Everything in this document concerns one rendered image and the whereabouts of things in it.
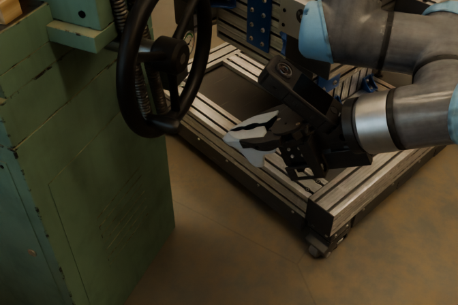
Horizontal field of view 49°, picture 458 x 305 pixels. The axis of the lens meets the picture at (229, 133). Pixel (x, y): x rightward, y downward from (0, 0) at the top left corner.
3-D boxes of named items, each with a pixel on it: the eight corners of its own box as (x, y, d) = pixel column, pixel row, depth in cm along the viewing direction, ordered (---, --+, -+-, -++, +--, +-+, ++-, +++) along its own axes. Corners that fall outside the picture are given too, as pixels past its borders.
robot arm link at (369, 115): (380, 112, 56) (394, 73, 61) (342, 118, 58) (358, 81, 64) (401, 163, 59) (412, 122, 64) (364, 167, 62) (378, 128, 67)
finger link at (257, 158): (230, 175, 74) (283, 169, 69) (211, 144, 72) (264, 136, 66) (238, 162, 77) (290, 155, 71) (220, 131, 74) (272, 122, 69)
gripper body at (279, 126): (286, 182, 69) (369, 175, 62) (259, 133, 66) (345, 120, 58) (303, 148, 74) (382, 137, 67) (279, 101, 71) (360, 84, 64)
